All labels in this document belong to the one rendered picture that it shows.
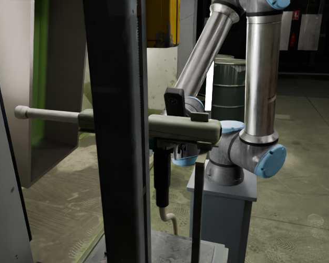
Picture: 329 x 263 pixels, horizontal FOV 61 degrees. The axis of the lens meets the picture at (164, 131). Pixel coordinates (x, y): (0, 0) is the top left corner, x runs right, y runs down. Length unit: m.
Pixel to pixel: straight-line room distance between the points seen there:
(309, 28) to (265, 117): 7.22
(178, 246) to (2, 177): 0.52
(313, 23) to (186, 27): 5.35
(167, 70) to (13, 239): 2.78
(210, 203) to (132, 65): 1.05
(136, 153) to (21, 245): 0.73
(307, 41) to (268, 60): 7.19
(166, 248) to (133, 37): 0.55
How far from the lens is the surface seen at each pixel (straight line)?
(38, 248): 2.01
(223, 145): 1.23
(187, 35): 3.35
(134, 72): 0.34
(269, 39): 1.02
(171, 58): 3.41
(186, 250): 0.75
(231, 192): 1.28
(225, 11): 1.07
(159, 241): 0.77
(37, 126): 2.34
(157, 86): 3.51
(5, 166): 0.91
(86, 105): 3.90
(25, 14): 1.46
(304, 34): 8.21
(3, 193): 0.93
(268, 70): 1.04
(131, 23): 0.34
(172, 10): 0.39
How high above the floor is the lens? 1.32
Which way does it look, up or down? 21 degrees down
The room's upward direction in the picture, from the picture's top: straight up
